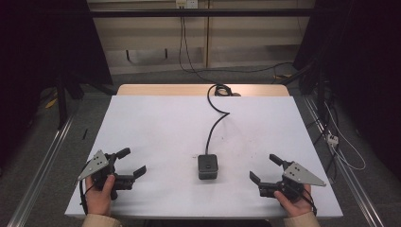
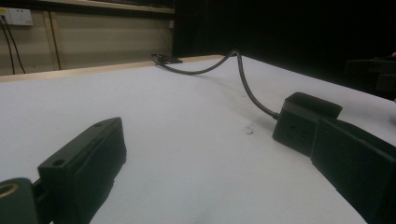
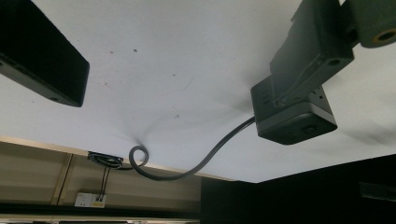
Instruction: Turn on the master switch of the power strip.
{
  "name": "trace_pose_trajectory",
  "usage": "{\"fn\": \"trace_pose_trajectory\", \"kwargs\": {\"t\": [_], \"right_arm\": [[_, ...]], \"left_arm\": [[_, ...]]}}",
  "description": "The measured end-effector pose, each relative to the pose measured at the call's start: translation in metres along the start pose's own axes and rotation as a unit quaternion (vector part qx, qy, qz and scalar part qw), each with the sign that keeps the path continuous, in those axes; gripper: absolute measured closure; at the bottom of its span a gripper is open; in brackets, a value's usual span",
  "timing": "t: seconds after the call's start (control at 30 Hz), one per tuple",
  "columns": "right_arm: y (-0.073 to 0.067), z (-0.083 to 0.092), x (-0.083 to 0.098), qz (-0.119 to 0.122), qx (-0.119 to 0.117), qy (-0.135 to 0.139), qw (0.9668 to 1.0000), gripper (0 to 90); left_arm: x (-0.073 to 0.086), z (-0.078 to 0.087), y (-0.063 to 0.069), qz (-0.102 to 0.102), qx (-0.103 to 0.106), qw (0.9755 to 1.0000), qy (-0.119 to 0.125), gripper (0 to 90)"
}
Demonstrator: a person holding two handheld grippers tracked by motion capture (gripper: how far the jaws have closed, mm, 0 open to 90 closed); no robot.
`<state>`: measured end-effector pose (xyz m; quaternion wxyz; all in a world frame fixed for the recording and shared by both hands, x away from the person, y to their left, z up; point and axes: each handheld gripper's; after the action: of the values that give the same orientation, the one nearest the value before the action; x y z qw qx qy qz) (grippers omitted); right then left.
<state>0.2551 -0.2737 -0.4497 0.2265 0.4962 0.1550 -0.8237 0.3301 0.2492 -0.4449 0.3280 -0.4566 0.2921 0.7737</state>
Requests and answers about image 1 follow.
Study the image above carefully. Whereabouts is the black metal stand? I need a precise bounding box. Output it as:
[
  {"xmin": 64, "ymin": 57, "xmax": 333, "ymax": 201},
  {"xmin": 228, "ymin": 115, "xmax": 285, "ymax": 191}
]
[
  {"xmin": 54, "ymin": 74, "xmax": 85, "ymax": 131},
  {"xmin": 280, "ymin": 60, "xmax": 332, "ymax": 127}
]

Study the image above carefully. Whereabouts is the black horizontal frame bar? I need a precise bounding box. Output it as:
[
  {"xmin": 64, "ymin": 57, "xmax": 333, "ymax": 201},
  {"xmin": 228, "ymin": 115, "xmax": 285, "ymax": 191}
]
[{"xmin": 89, "ymin": 8, "xmax": 317, "ymax": 19}]

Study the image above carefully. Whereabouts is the thick black device cable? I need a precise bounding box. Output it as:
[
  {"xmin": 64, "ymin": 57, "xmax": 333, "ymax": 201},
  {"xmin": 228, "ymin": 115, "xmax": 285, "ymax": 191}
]
[{"xmin": 204, "ymin": 82, "xmax": 235, "ymax": 156}]

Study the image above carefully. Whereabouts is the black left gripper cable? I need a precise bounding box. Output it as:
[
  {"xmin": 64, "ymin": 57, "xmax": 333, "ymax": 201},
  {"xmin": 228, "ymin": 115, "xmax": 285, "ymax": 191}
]
[{"xmin": 78, "ymin": 178, "xmax": 96, "ymax": 216}]

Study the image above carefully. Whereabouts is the black curtain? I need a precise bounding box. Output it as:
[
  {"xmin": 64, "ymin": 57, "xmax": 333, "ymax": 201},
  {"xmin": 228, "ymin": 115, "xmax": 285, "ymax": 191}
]
[
  {"xmin": 292, "ymin": 0, "xmax": 401, "ymax": 181},
  {"xmin": 0, "ymin": 0, "xmax": 113, "ymax": 168}
]

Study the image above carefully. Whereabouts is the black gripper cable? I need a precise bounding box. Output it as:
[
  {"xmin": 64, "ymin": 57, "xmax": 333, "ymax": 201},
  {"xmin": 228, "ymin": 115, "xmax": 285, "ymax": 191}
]
[
  {"xmin": 78, "ymin": 178, "xmax": 96, "ymax": 216},
  {"xmin": 301, "ymin": 184, "xmax": 318, "ymax": 218}
]

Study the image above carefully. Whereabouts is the thin black wall cable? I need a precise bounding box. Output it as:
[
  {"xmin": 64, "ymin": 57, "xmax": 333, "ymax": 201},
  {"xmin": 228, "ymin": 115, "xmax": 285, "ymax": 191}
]
[{"xmin": 178, "ymin": 15, "xmax": 294, "ymax": 85}]

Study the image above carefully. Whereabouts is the person's right hand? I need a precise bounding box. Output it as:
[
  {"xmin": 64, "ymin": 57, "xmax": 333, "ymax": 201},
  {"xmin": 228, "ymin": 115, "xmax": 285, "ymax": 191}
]
[{"xmin": 272, "ymin": 183, "xmax": 314, "ymax": 218}]

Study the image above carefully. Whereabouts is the aluminium floor rail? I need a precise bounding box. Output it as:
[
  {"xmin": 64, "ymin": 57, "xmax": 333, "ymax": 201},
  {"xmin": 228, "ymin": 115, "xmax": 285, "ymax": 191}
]
[
  {"xmin": 7, "ymin": 110, "xmax": 78, "ymax": 227},
  {"xmin": 303, "ymin": 95, "xmax": 386, "ymax": 227}
]

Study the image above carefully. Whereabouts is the thin white cable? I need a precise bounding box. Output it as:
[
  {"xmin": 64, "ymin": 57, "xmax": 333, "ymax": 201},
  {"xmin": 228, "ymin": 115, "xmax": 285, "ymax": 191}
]
[{"xmin": 323, "ymin": 101, "xmax": 367, "ymax": 172}]

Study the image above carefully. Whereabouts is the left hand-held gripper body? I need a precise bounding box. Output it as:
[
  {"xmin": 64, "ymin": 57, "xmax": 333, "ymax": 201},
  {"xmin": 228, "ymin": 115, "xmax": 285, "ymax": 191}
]
[{"xmin": 77, "ymin": 149, "xmax": 137, "ymax": 201}]

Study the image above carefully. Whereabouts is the person's left hand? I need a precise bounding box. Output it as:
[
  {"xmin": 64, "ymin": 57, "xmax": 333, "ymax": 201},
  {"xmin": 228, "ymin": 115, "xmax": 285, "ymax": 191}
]
[{"xmin": 84, "ymin": 174, "xmax": 116, "ymax": 218}]

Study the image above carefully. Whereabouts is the white wall socket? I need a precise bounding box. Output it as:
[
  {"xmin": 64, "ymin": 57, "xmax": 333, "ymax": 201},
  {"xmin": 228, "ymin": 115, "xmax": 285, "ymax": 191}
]
[{"xmin": 175, "ymin": 0, "xmax": 200, "ymax": 9}]

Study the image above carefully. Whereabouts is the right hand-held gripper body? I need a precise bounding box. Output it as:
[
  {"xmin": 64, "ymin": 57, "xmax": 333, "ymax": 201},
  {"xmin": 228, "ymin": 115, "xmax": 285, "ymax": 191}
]
[{"xmin": 258, "ymin": 161, "xmax": 327, "ymax": 202}]

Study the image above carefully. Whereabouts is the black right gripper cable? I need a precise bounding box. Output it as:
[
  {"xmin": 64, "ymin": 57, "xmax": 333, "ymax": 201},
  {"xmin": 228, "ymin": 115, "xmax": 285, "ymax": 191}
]
[{"xmin": 301, "ymin": 184, "xmax": 318, "ymax": 218}]

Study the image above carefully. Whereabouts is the small black box device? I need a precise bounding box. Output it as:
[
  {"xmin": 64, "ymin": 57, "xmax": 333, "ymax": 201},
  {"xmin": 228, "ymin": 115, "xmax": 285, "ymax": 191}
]
[{"xmin": 197, "ymin": 153, "xmax": 219, "ymax": 181}]

